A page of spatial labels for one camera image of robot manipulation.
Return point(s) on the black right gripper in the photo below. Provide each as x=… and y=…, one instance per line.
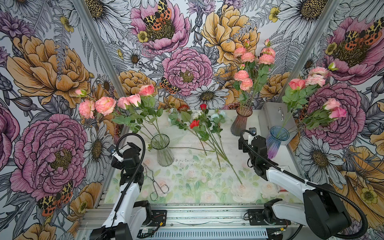
x=243, y=143

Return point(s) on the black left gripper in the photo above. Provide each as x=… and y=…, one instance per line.
x=117, y=164

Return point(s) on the blue purple glass vase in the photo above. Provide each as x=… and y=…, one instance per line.
x=275, y=138

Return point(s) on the pink rose stem bunch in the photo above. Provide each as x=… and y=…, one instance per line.
x=125, y=111

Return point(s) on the twelfth pink rose stem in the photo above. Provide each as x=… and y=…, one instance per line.
x=295, y=95

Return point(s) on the eleventh pink rose stem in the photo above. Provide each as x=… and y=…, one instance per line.
x=316, y=79

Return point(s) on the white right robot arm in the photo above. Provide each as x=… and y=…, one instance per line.
x=321, y=208

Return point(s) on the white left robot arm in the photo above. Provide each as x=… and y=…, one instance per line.
x=127, y=216

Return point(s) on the dark pink glass vase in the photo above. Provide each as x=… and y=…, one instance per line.
x=240, y=122

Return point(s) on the clear glass vase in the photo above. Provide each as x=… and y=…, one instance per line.
x=160, y=143

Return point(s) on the metal scissors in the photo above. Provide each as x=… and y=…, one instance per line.
x=158, y=188

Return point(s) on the grey metal box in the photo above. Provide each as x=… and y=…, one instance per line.
x=277, y=114

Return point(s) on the pink flower stems on table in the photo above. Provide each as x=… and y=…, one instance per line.
x=205, y=128

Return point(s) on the floral table mat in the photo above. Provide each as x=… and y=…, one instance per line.
x=196, y=178

